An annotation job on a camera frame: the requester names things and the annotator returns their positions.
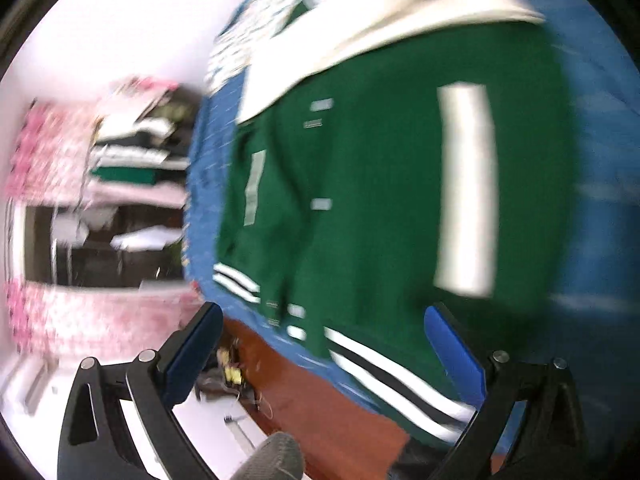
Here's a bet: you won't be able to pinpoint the stack of folded clothes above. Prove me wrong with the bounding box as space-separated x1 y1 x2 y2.
87 77 201 206

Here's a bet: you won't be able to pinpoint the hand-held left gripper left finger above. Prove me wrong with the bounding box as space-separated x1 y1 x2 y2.
57 301 224 480

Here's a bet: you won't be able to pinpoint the grey slipper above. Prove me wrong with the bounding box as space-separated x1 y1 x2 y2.
232 432 307 480

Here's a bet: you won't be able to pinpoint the small yellow object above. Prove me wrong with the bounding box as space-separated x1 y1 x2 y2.
217 345 247 387

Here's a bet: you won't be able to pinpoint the blue striped plaid bed sheet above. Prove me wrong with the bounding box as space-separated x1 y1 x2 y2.
181 0 640 461

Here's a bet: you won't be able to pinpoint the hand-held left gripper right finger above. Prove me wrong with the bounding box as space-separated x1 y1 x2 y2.
424 302 588 480

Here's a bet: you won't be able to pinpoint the pink floral fabric wardrobe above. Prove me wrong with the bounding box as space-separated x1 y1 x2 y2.
2 77 206 361

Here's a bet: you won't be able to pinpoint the green varsity jacket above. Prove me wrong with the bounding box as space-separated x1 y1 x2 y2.
214 0 576 450

